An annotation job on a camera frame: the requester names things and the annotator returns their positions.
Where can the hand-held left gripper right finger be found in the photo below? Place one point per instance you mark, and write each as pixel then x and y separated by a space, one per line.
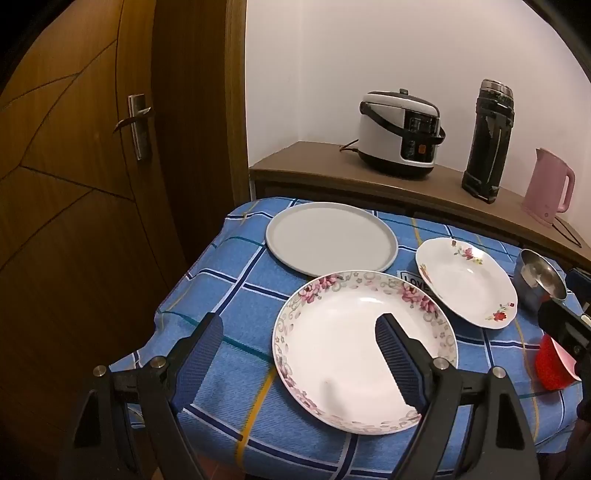
pixel 397 360

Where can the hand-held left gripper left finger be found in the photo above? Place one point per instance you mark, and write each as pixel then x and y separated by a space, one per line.
pixel 203 360

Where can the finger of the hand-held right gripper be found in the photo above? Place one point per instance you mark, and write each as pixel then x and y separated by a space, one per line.
pixel 561 330
pixel 581 282

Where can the steel bowl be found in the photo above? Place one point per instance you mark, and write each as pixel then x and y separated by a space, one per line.
pixel 526 295

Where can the pink floral rim plate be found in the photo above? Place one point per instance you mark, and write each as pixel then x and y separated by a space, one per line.
pixel 341 337

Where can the white red flower plate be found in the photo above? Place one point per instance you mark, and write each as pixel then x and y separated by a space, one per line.
pixel 466 281

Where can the plain grey plate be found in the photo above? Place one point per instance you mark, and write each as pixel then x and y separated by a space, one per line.
pixel 328 235

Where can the blue checked tablecloth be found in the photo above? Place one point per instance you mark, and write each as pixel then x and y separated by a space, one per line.
pixel 221 277

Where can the pink electric kettle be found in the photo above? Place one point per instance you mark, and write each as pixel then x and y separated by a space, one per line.
pixel 545 184

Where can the black thermos flask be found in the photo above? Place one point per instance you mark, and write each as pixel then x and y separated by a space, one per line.
pixel 485 147

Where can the wooden cabinet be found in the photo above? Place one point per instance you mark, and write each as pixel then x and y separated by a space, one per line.
pixel 314 161

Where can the wooden door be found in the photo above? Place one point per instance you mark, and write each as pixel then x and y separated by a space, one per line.
pixel 69 184

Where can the white black rice cooker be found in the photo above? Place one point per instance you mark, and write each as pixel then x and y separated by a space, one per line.
pixel 388 134

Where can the wooden door frame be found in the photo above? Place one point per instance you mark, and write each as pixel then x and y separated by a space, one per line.
pixel 198 115

